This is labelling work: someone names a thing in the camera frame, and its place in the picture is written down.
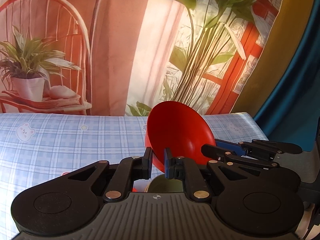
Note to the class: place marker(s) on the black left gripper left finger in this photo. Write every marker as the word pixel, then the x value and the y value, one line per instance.
pixel 113 182

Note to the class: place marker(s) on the teal curtain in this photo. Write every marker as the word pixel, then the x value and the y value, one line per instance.
pixel 291 112

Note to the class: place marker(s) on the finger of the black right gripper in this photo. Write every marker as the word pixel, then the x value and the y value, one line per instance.
pixel 215 152
pixel 260 149

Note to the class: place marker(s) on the blue plaid tablecloth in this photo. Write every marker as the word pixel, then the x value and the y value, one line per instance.
pixel 39 147

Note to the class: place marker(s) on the small green dish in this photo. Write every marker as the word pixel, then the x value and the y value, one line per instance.
pixel 160 184

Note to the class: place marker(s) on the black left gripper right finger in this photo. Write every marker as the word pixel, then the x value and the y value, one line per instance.
pixel 213 181

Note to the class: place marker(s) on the printed backdrop cloth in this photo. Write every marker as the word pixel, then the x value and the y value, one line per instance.
pixel 122 57

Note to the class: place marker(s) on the medium red bowl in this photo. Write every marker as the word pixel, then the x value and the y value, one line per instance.
pixel 176 126

